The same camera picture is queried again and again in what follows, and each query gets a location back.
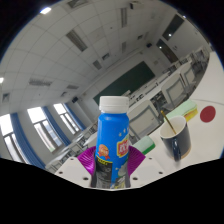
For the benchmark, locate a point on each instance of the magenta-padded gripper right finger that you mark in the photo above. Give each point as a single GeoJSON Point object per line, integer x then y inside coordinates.
{"type": "Point", "coordinates": [146, 168]}

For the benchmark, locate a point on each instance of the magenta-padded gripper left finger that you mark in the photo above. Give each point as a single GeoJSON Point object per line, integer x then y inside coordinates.
{"type": "Point", "coordinates": [75, 170]}

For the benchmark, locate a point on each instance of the blue white-capped drink bottle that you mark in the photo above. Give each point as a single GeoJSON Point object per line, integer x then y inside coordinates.
{"type": "Point", "coordinates": [113, 133]}

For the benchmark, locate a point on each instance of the blue curtain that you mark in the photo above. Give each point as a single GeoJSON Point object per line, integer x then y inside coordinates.
{"type": "Point", "coordinates": [26, 143]}
{"type": "Point", "coordinates": [76, 116]}
{"type": "Point", "coordinates": [56, 126]}

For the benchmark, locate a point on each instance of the group of classroom chairs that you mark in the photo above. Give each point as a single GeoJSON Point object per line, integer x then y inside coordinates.
{"type": "Point", "coordinates": [143, 120]}

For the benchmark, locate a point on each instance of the wooden stir stick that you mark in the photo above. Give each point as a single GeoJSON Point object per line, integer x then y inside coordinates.
{"type": "Point", "coordinates": [167, 121]}

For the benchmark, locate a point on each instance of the classroom window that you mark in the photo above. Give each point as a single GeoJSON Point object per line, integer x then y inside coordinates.
{"type": "Point", "coordinates": [66, 116]}
{"type": "Point", "coordinates": [43, 128]}
{"type": "Point", "coordinates": [8, 136]}

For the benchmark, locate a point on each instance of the green and yellow sponge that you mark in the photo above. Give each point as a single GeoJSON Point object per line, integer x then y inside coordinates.
{"type": "Point", "coordinates": [185, 108]}

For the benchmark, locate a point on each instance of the flat round red coaster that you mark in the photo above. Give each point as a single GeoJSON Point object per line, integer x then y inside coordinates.
{"type": "Point", "coordinates": [208, 114]}

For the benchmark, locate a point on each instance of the dark green chalkboard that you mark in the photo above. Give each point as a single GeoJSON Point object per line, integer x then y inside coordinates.
{"type": "Point", "coordinates": [128, 81]}

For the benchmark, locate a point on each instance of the dark classroom door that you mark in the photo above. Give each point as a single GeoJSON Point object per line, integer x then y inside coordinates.
{"type": "Point", "coordinates": [165, 50]}

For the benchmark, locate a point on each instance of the group of ceiling lights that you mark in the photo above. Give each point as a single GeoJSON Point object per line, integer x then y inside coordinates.
{"type": "Point", "coordinates": [76, 40]}

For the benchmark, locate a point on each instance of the black wall speaker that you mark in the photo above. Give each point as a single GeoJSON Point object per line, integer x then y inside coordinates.
{"type": "Point", "coordinates": [149, 45]}
{"type": "Point", "coordinates": [75, 99]}

